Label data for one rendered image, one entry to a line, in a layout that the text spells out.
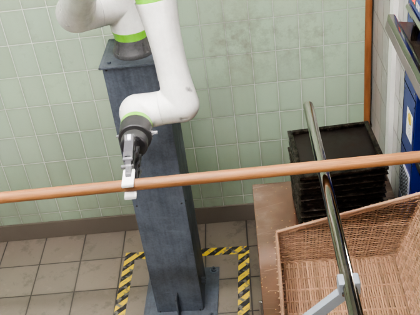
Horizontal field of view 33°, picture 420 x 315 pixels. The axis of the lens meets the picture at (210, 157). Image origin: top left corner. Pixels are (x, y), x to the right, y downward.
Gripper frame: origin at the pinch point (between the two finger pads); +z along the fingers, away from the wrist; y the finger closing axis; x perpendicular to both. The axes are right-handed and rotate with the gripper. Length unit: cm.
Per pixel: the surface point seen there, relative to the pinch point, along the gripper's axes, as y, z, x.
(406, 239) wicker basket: 51, -24, -78
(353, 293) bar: 2, 42, -49
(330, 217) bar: 2, 18, -48
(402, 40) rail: -24, -16, -71
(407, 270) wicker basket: 57, -16, -77
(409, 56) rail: -24, -7, -71
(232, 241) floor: 120, -107, -20
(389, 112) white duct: 38, -79, -85
